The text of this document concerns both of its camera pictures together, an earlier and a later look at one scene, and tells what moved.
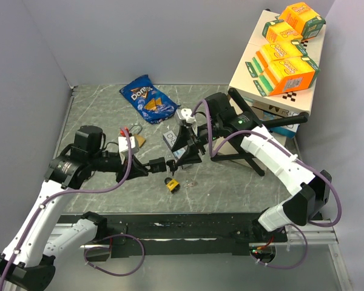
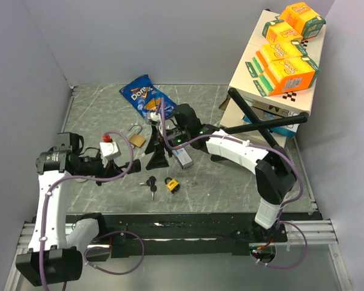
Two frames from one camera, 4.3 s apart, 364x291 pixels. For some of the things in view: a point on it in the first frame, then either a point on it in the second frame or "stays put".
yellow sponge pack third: x=275 y=51 stays put
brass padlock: x=139 y=139 stays put
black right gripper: x=191 y=155 to x=158 y=159
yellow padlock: x=173 y=185 stays put
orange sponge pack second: x=278 y=31 stays put
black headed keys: x=173 y=165 to x=151 y=182
